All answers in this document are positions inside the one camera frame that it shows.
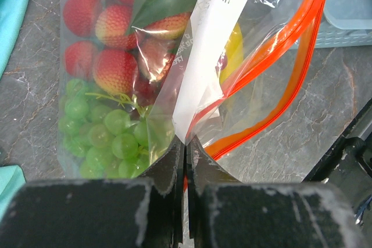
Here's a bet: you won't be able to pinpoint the clear zip top bag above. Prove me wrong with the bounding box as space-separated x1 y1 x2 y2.
56 0 334 182

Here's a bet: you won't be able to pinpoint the teal t-shirt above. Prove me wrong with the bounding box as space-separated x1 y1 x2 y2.
1 0 29 216

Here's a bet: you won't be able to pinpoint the light blue plastic basket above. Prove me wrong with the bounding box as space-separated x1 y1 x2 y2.
314 0 371 49

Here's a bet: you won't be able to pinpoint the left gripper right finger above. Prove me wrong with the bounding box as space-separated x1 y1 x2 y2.
185 138 369 247

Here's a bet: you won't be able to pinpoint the fake green grapes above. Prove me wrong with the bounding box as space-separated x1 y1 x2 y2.
58 78 156 179

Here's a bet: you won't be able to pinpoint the yellow fake starfruit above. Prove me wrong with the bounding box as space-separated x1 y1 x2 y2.
216 23 244 102

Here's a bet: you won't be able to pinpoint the fake strawberries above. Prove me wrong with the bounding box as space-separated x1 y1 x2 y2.
60 0 196 100

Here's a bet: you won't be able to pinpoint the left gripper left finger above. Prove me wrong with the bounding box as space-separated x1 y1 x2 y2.
1 138 184 247

